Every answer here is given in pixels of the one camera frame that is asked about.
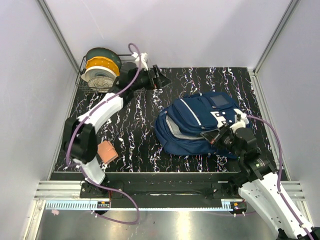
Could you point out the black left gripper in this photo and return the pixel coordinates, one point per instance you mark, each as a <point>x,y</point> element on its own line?
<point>160,79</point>

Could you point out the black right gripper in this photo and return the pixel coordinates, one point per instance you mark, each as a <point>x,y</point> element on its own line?
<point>214,136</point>

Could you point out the navy blue student backpack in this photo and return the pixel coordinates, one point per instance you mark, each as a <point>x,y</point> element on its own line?
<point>178,127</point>

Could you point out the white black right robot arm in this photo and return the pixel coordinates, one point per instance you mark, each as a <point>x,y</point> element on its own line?
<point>259,184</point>

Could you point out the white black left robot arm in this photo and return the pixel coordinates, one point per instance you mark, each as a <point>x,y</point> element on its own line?
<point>79,140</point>

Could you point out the yellow plate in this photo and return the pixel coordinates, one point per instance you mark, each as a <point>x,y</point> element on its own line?
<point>101,61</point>

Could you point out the speckled grey plate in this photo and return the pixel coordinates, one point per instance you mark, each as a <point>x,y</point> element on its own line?
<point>100,84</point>

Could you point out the dark green plate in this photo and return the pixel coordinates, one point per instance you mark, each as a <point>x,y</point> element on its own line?
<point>104,52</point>

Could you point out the small pink eraser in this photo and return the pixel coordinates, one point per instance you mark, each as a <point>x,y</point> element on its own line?
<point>55,212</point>

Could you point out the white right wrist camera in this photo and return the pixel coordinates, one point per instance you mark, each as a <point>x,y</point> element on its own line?
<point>241,121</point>

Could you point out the dark wire dish rack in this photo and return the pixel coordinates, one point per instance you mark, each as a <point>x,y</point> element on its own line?
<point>81,84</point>

